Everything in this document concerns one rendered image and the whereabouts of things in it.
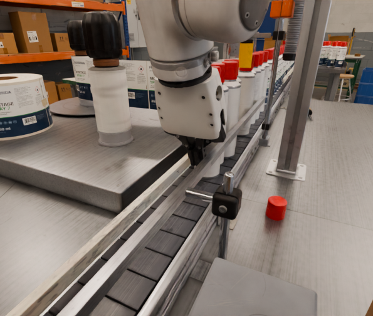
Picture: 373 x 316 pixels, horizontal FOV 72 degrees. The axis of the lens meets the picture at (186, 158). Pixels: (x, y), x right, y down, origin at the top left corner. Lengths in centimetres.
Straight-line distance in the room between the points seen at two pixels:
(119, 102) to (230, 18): 44
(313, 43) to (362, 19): 754
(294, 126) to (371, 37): 751
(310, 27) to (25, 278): 64
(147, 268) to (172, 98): 22
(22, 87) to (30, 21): 362
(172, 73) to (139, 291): 25
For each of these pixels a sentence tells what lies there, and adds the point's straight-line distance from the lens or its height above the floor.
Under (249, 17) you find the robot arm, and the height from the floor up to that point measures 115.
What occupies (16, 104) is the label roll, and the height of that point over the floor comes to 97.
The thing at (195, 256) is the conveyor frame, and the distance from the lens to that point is 40.
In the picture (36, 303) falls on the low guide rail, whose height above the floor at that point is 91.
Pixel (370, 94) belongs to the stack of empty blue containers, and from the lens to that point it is 536.
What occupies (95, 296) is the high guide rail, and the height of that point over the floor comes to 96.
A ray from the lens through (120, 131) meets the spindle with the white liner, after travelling 66.
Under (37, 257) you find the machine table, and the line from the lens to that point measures 47.
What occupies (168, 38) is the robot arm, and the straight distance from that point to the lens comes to 31.
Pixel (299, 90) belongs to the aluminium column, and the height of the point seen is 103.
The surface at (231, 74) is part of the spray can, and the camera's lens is 54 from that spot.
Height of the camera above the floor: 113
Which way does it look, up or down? 26 degrees down
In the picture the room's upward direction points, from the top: straight up
